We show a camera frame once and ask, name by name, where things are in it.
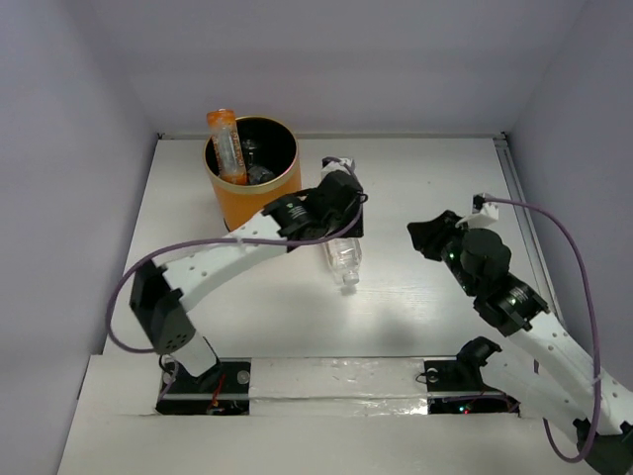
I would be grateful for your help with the orange cylindrical bin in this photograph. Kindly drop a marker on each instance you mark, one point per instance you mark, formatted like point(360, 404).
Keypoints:
point(279, 152)

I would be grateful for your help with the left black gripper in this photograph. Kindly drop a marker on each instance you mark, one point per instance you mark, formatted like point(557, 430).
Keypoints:
point(351, 224)

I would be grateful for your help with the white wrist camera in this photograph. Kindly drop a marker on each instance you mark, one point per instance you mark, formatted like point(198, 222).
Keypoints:
point(484, 213)
point(331, 163)

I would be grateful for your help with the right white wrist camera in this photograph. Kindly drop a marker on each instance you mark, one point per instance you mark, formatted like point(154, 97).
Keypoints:
point(484, 213)

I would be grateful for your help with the aluminium rail right edge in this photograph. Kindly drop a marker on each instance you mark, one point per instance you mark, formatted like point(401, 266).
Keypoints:
point(544, 283)

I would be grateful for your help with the square clear plastic bottle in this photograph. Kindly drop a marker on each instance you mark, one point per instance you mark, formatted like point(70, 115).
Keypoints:
point(343, 257)

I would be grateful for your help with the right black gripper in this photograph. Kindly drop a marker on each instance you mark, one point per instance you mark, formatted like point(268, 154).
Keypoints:
point(427, 235)

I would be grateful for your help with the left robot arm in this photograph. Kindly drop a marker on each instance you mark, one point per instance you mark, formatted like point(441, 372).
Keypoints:
point(163, 295)

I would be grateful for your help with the orange label plastic bottle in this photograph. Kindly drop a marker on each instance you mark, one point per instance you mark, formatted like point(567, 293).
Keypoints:
point(226, 143)

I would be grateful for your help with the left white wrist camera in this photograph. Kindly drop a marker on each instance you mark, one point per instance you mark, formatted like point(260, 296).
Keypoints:
point(331, 163)

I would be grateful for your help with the slim clear plastic bottle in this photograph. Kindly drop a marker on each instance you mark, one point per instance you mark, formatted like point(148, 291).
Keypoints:
point(250, 152)

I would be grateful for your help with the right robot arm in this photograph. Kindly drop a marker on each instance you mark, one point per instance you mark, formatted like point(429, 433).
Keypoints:
point(575, 395)

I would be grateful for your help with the silver taped base bar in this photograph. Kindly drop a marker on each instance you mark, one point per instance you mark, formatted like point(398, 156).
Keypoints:
point(328, 387)

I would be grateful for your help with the black label pepsi bottle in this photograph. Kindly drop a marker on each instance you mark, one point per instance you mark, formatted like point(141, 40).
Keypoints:
point(258, 175)

